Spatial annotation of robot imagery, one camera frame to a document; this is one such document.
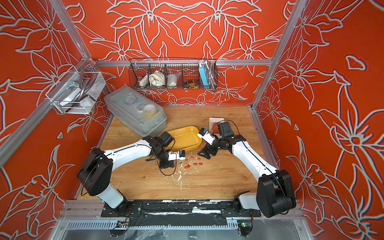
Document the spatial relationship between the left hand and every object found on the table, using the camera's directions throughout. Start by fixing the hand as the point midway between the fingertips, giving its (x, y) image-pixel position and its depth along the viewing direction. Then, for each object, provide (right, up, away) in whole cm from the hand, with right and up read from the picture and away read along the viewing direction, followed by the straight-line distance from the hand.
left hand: (173, 162), depth 85 cm
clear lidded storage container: (-26, +30, +12) cm, 42 cm away
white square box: (+27, +25, +19) cm, 41 cm away
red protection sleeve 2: (+13, -2, +3) cm, 13 cm away
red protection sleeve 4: (+15, +1, +6) cm, 16 cm away
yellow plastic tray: (+6, +12, +16) cm, 20 cm away
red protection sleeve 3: (+16, -2, +3) cm, 16 cm away
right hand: (+16, +11, -3) cm, 20 cm away
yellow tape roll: (-16, +31, +10) cm, 36 cm away
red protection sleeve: (+9, -3, +3) cm, 9 cm away
